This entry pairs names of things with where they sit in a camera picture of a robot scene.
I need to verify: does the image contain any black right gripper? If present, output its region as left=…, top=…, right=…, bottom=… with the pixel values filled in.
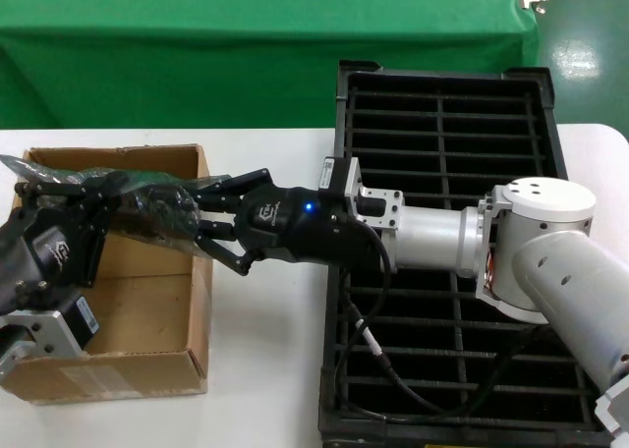
left=192, top=167, right=397, bottom=278

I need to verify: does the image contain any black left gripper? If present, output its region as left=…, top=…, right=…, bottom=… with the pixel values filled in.
left=0, top=171, right=131, bottom=317

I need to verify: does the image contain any translucent antistatic bag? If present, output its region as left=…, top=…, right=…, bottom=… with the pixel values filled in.
left=0, top=152, right=235, bottom=258

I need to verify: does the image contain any left wrist black labelled box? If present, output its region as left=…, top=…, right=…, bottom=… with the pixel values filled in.
left=57, top=293, right=100, bottom=349

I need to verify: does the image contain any large brown cardboard box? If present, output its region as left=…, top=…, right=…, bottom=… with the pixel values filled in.
left=0, top=142, right=216, bottom=406

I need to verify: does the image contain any black slotted container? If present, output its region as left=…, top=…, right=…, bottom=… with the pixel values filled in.
left=317, top=59, right=620, bottom=444

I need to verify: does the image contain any green cloth covered table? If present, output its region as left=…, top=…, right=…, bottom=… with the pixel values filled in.
left=0, top=0, right=540, bottom=130

